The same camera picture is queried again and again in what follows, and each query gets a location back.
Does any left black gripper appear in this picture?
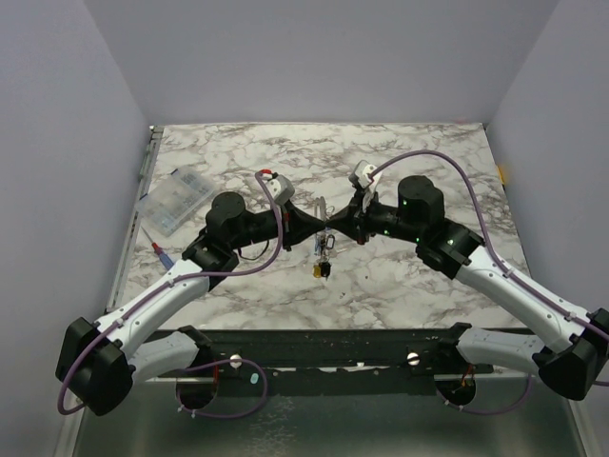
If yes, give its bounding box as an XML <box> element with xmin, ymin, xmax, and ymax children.
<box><xmin>230</xmin><ymin>199</ymin><xmax>325</xmax><ymax>251</ymax></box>

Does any silver key organiser with rings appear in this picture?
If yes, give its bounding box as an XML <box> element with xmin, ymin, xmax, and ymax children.
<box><xmin>313</xmin><ymin>197</ymin><xmax>335</xmax><ymax>280</ymax></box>

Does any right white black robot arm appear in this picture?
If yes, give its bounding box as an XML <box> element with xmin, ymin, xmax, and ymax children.
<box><xmin>327</xmin><ymin>176</ymin><xmax>608</xmax><ymax>401</ymax></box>

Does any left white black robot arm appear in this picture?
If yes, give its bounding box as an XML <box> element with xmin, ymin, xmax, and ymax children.
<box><xmin>55</xmin><ymin>191</ymin><xmax>324</xmax><ymax>416</ymax></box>

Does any clear plastic screw box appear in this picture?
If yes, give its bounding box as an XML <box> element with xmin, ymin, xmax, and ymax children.
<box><xmin>137</xmin><ymin>166</ymin><xmax>216</xmax><ymax>237</ymax></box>

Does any blue red screwdriver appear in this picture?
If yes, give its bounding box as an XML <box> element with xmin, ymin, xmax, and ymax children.
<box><xmin>141</xmin><ymin>228</ymin><xmax>174</xmax><ymax>270</ymax></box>

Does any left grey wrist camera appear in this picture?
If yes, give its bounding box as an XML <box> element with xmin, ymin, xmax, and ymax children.
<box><xmin>265</xmin><ymin>173</ymin><xmax>295</xmax><ymax>206</ymax></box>

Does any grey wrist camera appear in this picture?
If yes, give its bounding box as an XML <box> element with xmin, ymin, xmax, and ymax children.
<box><xmin>265</xmin><ymin>173</ymin><xmax>295</xmax><ymax>206</ymax></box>
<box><xmin>348</xmin><ymin>160</ymin><xmax>383</xmax><ymax>189</ymax></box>

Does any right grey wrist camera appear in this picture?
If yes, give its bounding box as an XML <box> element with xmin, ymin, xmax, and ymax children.
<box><xmin>348</xmin><ymin>160</ymin><xmax>383</xmax><ymax>189</ymax></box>

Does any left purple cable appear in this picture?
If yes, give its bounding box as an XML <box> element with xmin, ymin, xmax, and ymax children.
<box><xmin>56</xmin><ymin>169</ymin><xmax>289</xmax><ymax>415</ymax></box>

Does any black mounting base rail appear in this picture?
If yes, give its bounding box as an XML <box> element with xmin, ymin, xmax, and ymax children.
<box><xmin>176</xmin><ymin>324</ymin><xmax>470</xmax><ymax>399</ymax></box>

